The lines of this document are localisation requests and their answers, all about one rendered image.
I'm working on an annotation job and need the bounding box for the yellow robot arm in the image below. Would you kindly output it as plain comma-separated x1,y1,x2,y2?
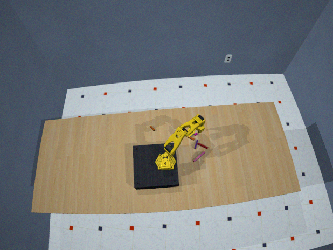
156,114,205,170

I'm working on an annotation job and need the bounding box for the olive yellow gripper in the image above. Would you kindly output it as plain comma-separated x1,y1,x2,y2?
188,125,205,137

